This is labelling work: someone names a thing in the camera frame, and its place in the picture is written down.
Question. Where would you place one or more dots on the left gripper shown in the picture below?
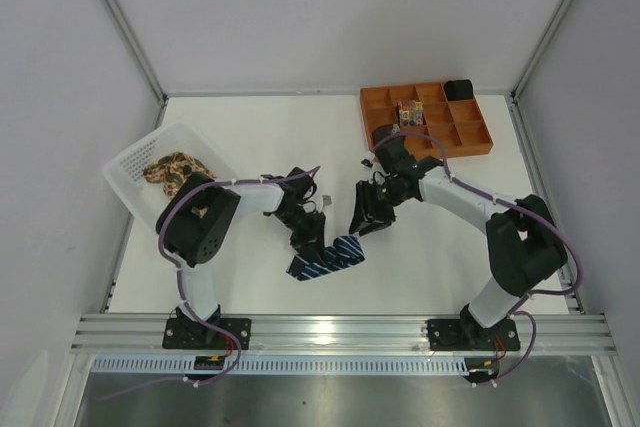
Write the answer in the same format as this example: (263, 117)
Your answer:
(307, 235)

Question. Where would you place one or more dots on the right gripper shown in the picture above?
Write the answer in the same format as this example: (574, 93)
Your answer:
(375, 204)

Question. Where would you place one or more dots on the navy striped tie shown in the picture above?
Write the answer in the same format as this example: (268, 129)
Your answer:
(345, 252)

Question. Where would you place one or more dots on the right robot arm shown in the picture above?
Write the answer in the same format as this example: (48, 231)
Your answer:
(524, 245)

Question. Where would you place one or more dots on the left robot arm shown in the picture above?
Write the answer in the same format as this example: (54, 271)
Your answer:
(192, 228)

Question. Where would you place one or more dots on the dark maroon rolled tie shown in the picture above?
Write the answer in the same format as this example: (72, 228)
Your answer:
(382, 132)

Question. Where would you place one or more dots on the colourful rolled tie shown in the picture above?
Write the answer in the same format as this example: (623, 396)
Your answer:
(410, 113)

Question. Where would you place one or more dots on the wooden compartment tray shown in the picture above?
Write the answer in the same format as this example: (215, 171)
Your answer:
(459, 126)

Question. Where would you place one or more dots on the floral patterned tie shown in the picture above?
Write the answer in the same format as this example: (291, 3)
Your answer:
(173, 170)

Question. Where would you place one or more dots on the black rolled tie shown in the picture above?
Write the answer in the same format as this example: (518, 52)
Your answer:
(458, 90)

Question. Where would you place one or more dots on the white plastic basket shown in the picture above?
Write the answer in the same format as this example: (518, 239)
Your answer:
(144, 200)

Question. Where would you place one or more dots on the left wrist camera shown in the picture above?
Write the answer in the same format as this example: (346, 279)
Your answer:
(298, 186)

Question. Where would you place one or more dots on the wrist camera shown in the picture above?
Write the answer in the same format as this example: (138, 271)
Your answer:
(298, 186)
(391, 158)

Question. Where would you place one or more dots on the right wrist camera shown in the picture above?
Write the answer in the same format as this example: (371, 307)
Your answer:
(391, 158)

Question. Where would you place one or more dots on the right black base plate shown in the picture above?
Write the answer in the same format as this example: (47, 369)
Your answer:
(453, 334)

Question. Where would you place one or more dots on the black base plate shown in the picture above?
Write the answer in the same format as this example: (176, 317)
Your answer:
(453, 334)
(182, 333)

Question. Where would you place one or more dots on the white slotted cable duct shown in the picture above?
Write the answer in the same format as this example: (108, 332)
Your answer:
(176, 364)

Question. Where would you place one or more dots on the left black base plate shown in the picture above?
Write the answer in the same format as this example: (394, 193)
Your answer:
(182, 333)

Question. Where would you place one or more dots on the aluminium mounting rail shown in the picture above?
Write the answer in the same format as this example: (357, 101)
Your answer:
(386, 335)

